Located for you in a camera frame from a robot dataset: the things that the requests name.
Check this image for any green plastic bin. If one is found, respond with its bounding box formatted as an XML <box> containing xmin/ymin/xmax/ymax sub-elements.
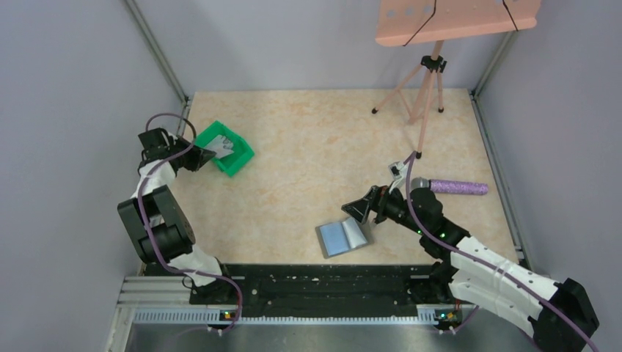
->
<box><xmin>195</xmin><ymin>120</ymin><xmax>255</xmax><ymax>177</ymax></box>

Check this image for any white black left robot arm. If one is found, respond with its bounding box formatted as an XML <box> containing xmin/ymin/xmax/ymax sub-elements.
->
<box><xmin>117</xmin><ymin>128</ymin><xmax>227</xmax><ymax>289</ymax></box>

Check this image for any purple glitter microphone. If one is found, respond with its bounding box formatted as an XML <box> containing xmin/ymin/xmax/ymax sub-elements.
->
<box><xmin>410</xmin><ymin>177</ymin><xmax>489</xmax><ymax>196</ymax></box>

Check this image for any grey card holder wallet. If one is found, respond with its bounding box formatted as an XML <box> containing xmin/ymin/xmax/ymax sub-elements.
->
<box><xmin>315</xmin><ymin>217</ymin><xmax>374</xmax><ymax>259</ymax></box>

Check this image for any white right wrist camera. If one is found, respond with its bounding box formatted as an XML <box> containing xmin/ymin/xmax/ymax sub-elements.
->
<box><xmin>388</xmin><ymin>161</ymin><xmax>407</xmax><ymax>182</ymax></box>

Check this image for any pink music stand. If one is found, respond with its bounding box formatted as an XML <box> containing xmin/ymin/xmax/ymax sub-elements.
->
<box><xmin>372</xmin><ymin>0</ymin><xmax>541</xmax><ymax>158</ymax></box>

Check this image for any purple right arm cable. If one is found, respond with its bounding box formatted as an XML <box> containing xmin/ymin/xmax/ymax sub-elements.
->
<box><xmin>404</xmin><ymin>151</ymin><xmax>601</xmax><ymax>352</ymax></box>

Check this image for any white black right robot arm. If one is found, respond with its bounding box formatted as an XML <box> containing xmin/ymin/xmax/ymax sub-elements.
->
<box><xmin>342</xmin><ymin>186</ymin><xmax>599</xmax><ymax>351</ymax></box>

